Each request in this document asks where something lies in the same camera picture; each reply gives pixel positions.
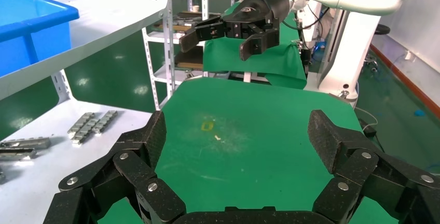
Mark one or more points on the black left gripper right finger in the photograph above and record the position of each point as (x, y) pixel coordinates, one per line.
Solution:
(361, 167)

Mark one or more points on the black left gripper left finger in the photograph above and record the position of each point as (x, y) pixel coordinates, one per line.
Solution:
(134, 167)

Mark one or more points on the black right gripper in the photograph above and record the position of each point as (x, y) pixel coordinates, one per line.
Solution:
(264, 7)

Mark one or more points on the green draped cloth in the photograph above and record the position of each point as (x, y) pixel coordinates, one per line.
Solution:
(240, 57)

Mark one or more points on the black power adapter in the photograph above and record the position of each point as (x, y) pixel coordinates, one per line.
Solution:
(367, 129)

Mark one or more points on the white paper cup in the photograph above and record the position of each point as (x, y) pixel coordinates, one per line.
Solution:
(195, 8)

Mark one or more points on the silver linked metal strip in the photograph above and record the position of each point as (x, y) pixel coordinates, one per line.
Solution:
(105, 122)
(80, 125)
(86, 131)

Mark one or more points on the small white scrap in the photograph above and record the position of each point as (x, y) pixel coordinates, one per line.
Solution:
(217, 137)

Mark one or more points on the green table cloth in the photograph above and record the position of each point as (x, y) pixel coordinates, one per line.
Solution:
(257, 153)

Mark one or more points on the metal strips group top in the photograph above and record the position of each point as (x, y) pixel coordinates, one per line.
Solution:
(27, 142)

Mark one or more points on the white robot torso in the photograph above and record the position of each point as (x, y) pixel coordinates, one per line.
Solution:
(347, 50)

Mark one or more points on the white metal shelf rack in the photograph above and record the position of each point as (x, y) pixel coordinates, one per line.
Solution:
(103, 2)

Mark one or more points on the black round stool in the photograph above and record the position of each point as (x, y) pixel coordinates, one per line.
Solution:
(382, 29)

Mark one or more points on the blue plastic bin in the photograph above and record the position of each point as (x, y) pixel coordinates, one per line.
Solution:
(31, 26)

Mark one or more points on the grey metal slide rail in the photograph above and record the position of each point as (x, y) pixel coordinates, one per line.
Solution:
(17, 153)

